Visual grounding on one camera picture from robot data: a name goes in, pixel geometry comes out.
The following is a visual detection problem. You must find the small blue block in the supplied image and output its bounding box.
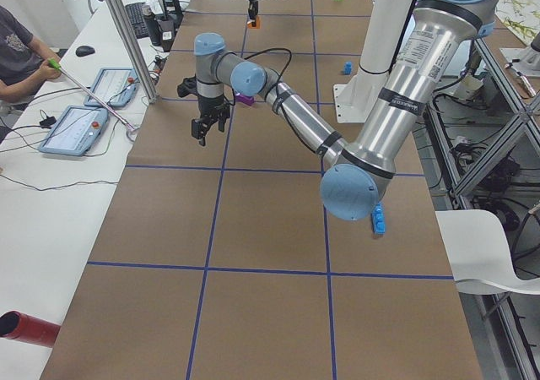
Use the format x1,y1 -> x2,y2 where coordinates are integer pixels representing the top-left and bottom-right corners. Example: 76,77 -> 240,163
342,61 -> 353,75

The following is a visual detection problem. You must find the black keyboard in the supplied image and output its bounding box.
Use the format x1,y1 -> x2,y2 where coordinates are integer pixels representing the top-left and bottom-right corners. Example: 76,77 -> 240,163
124,2 -> 149,39

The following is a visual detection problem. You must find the aluminium frame post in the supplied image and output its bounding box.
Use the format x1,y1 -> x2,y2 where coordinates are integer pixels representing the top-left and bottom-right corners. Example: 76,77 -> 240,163
105,0 -> 157,104

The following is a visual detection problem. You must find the seated person grey shirt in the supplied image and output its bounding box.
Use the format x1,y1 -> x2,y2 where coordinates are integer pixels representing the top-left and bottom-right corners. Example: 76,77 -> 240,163
1,7 -> 61,103

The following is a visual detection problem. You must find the white pedestal base plate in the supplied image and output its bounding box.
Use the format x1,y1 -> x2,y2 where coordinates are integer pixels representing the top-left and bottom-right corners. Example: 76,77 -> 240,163
332,79 -> 378,123

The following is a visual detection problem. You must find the white plastic chair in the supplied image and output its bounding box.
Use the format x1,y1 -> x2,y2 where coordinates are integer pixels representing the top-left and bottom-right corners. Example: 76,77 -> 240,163
435,209 -> 539,296

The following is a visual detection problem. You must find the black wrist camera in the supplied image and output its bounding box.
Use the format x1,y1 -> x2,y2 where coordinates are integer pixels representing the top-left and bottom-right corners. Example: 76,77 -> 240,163
176,76 -> 197,98

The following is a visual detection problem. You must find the teach pendant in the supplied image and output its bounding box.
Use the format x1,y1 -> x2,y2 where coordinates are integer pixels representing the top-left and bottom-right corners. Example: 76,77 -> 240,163
38,106 -> 109,156
90,68 -> 138,108

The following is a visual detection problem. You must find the red cylinder tube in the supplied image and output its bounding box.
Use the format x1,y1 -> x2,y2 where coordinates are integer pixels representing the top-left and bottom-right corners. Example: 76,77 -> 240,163
1,311 -> 61,348

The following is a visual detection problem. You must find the purple trapezoid block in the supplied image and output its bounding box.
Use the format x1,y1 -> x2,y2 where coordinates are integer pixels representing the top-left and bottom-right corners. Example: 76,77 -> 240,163
235,93 -> 255,106

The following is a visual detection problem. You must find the orange trapezoid block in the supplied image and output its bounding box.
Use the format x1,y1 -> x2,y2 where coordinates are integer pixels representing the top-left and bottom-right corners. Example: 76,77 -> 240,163
246,16 -> 261,30

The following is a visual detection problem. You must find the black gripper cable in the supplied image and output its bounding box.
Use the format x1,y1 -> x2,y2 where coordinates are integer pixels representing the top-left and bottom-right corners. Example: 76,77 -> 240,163
227,48 -> 294,106

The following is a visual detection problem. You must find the white pedestal column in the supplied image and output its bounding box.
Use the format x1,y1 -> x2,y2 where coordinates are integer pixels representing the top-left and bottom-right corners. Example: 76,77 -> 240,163
358,0 -> 427,77

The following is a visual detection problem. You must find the metal stick green handle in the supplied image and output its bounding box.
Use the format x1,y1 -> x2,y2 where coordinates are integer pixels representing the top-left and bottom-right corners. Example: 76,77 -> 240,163
47,58 -> 139,143

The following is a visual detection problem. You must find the far teach pendant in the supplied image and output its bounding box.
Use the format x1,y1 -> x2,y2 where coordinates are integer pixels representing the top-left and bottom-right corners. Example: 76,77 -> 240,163
90,68 -> 138,108

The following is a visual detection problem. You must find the near teach pendant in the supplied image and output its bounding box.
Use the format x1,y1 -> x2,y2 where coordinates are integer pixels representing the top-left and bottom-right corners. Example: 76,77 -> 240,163
38,106 -> 109,156

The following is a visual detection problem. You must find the long blue brick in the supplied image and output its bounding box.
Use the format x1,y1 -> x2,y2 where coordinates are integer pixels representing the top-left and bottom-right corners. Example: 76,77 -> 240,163
370,203 -> 386,235

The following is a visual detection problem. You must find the black computer mouse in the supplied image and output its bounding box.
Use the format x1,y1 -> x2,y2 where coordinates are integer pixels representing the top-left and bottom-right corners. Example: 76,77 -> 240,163
75,45 -> 95,57

